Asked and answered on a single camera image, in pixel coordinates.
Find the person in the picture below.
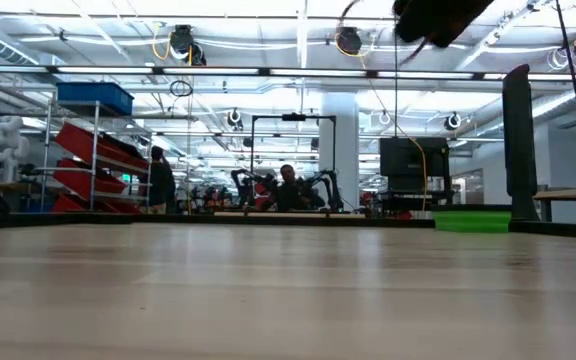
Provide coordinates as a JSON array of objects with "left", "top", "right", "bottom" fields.
[
  {"left": 147, "top": 145, "right": 177, "bottom": 215},
  {"left": 267, "top": 163, "right": 319, "bottom": 212}
]

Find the black hanging cable loop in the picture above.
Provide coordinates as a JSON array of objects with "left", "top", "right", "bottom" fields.
[{"left": 169, "top": 79, "right": 194, "bottom": 99}]

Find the thin black vertical pole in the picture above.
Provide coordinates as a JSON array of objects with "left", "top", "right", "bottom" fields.
[{"left": 393, "top": 42, "right": 399, "bottom": 139}]

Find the red shelf bin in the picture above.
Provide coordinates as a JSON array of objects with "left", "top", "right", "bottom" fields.
[
  {"left": 50, "top": 193, "right": 142, "bottom": 215},
  {"left": 51, "top": 158, "right": 128, "bottom": 196},
  {"left": 55, "top": 122, "right": 150, "bottom": 176}
]

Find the white building column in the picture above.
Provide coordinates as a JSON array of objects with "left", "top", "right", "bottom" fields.
[{"left": 319, "top": 92, "right": 360, "bottom": 211}]

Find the yellow hanging cable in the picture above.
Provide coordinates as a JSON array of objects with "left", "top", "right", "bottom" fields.
[{"left": 334, "top": 33, "right": 428, "bottom": 211}]

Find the metal shelf rack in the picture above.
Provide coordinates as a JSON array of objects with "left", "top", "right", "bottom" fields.
[{"left": 37, "top": 99, "right": 154, "bottom": 214}]

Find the black monitor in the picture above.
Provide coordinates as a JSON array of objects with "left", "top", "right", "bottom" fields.
[{"left": 379, "top": 137, "right": 452, "bottom": 194}]

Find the wooden side table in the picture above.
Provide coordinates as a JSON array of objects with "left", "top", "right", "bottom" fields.
[{"left": 532, "top": 187, "right": 576, "bottom": 224}]

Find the black upright frame post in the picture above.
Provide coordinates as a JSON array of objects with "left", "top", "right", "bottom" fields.
[{"left": 501, "top": 64, "right": 541, "bottom": 224}]

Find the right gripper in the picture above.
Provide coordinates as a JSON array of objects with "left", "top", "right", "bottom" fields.
[{"left": 392, "top": 0, "right": 494, "bottom": 49}]

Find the long ceiling light bar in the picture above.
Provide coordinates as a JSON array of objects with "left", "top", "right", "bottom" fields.
[{"left": 0, "top": 64, "right": 576, "bottom": 84}]

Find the black gantry frame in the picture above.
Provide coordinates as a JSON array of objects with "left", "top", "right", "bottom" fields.
[{"left": 250, "top": 113, "right": 338, "bottom": 211}]

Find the blue plastic bin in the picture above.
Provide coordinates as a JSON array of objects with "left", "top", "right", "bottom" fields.
[{"left": 56, "top": 82, "right": 135, "bottom": 117}]

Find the black table edge rail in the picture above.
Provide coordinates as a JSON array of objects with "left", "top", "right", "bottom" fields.
[{"left": 0, "top": 212, "right": 576, "bottom": 241}]

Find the green collapsible container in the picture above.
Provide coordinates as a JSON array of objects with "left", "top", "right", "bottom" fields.
[{"left": 432, "top": 210, "right": 513, "bottom": 234}]

